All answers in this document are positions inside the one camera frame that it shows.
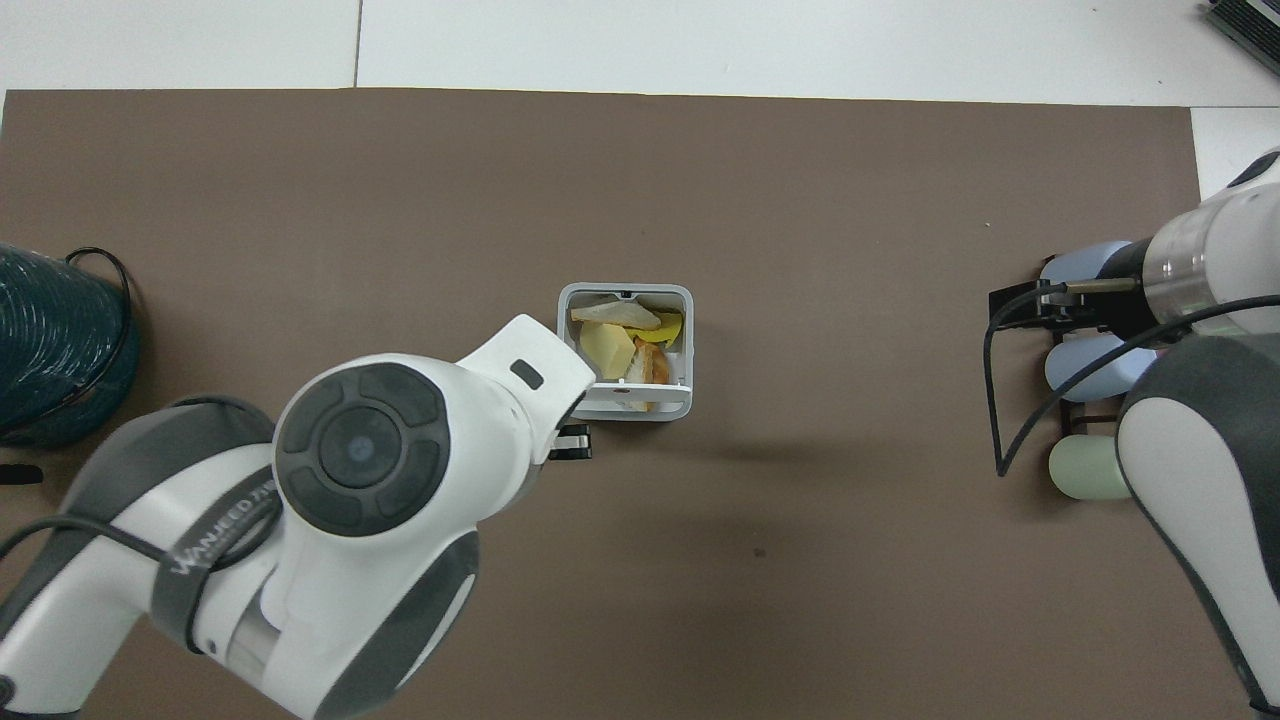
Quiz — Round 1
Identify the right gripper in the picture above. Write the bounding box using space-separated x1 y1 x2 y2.
1086 240 1153 338

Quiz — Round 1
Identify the white trash can with lid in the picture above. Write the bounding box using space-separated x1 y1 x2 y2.
556 283 695 423

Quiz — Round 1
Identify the light blue cup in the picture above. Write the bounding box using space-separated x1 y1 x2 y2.
1044 333 1161 403
1039 240 1134 287

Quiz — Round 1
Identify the light green cup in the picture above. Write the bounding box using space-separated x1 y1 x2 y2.
1048 434 1133 502

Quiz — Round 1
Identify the grey ribbed device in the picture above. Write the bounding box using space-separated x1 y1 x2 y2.
1203 0 1280 63

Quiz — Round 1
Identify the bright yellow scrap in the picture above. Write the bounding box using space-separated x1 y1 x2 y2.
625 311 685 346

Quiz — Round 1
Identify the orange and white scrap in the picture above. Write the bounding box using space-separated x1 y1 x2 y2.
624 337 672 413

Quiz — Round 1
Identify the white paper scrap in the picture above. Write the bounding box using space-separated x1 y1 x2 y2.
570 300 662 331

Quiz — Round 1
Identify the pale yellow scrap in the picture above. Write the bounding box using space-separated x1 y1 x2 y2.
579 322 637 382

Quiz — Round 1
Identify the dark teal ribbed spool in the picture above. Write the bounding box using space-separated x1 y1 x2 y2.
0 244 142 448

